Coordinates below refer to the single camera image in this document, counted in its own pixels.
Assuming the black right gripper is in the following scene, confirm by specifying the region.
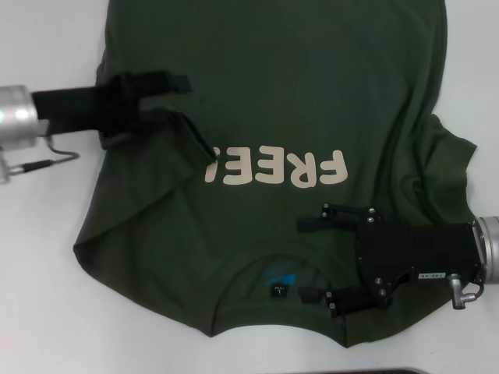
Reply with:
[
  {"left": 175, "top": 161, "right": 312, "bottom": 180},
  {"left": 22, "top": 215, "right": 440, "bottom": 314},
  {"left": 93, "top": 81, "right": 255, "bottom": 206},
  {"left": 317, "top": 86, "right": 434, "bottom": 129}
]
[{"left": 296, "top": 201, "right": 487, "bottom": 319}]

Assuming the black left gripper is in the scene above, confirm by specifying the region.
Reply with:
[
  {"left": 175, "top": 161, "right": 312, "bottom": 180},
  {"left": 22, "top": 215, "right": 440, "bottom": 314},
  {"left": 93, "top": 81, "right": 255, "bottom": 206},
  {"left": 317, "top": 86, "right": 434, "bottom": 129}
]
[{"left": 33, "top": 69, "right": 193, "bottom": 151}]

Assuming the dark green FREE t-shirt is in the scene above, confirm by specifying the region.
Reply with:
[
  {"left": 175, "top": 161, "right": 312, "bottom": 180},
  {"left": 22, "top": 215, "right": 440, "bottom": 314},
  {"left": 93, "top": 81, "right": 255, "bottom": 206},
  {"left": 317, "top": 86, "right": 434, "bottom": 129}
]
[{"left": 73, "top": 0, "right": 479, "bottom": 348}]

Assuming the right wrist cable connector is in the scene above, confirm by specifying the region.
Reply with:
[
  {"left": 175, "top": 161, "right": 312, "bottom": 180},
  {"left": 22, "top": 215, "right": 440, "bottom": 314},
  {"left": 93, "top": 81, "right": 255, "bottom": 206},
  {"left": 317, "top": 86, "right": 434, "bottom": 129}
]
[{"left": 448, "top": 274, "right": 487, "bottom": 311}]

